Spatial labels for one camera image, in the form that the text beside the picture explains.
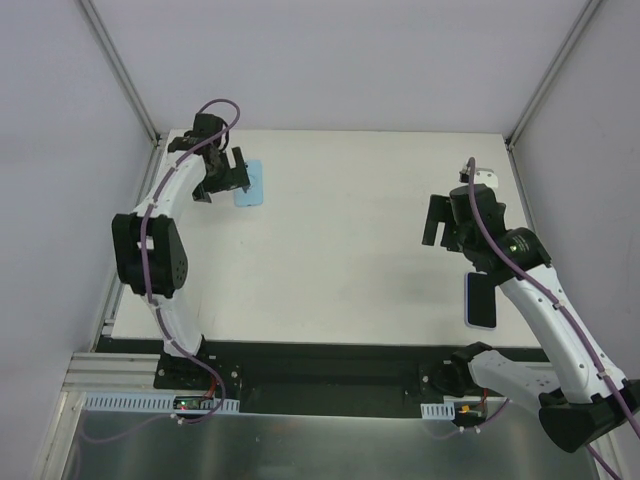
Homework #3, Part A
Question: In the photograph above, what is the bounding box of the phone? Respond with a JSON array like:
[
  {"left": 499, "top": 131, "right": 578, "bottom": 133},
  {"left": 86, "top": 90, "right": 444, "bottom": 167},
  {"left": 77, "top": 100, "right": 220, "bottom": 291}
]
[
  {"left": 464, "top": 272, "right": 497, "bottom": 330},
  {"left": 233, "top": 160, "right": 264, "bottom": 208}
]

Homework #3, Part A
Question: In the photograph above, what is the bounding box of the aluminium frame post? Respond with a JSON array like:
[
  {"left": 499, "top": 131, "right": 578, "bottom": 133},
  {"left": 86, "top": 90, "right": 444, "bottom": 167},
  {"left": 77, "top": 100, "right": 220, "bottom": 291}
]
[
  {"left": 505, "top": 0, "right": 606, "bottom": 151},
  {"left": 74, "top": 0, "right": 161, "bottom": 146}
]

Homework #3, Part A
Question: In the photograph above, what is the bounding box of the aluminium front rail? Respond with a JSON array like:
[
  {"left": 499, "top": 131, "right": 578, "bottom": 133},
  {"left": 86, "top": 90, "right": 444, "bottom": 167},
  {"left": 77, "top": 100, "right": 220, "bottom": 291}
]
[{"left": 62, "top": 352, "right": 159, "bottom": 392}]

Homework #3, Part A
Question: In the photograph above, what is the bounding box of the phone in purple case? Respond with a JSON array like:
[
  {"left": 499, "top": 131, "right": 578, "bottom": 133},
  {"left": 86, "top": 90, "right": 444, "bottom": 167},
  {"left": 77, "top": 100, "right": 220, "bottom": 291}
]
[{"left": 464, "top": 272, "right": 497, "bottom": 330}]

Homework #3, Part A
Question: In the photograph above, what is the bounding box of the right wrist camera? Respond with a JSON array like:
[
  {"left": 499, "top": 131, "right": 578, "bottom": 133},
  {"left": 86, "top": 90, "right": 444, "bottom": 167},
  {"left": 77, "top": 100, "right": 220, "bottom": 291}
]
[{"left": 459, "top": 167, "right": 499, "bottom": 189}]

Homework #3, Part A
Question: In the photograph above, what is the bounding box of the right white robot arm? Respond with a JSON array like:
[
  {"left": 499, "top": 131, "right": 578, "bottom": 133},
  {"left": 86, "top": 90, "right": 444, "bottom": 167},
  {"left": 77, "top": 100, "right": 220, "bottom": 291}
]
[{"left": 422, "top": 184, "right": 639, "bottom": 453}]

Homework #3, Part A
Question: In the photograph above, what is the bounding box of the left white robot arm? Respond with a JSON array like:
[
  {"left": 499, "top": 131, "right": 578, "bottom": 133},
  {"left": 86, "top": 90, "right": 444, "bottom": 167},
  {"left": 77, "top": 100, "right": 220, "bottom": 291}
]
[{"left": 111, "top": 112, "right": 251, "bottom": 389}]

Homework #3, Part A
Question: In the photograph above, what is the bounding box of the right white cable duct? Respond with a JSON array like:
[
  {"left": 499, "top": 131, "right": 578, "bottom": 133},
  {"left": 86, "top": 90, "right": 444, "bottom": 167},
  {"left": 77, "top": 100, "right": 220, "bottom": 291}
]
[{"left": 420, "top": 402, "right": 456, "bottom": 421}]

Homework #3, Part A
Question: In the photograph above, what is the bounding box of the white cable duct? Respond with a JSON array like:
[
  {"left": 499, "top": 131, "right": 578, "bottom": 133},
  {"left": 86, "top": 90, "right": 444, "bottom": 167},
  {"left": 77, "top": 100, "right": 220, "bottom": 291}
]
[
  {"left": 84, "top": 392, "right": 240, "bottom": 415},
  {"left": 420, "top": 402, "right": 456, "bottom": 421}
]

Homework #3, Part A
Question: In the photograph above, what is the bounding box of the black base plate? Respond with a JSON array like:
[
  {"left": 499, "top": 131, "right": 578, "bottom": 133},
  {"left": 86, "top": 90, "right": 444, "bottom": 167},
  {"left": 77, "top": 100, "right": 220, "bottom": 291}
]
[{"left": 97, "top": 338, "right": 548, "bottom": 419}]

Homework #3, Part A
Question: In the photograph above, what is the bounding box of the left white cable duct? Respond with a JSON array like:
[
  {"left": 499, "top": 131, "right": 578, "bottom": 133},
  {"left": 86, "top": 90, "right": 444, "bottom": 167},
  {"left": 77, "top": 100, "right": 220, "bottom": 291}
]
[{"left": 84, "top": 392, "right": 240, "bottom": 415}]

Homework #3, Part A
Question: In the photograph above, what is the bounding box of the right aluminium frame post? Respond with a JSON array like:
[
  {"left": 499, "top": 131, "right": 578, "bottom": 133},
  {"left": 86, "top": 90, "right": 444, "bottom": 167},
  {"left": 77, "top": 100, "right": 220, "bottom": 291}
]
[{"left": 505, "top": 0, "right": 606, "bottom": 151}]

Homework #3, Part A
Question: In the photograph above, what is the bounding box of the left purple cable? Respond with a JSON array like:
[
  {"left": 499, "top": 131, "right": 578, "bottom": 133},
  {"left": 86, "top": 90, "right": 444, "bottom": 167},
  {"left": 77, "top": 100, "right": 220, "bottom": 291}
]
[{"left": 74, "top": 99, "right": 242, "bottom": 446}]

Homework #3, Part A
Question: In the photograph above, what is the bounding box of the left aluminium frame post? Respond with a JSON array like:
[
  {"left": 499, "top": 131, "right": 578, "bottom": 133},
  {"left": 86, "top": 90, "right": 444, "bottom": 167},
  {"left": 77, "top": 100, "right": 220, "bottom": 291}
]
[{"left": 74, "top": 0, "right": 161, "bottom": 146}]

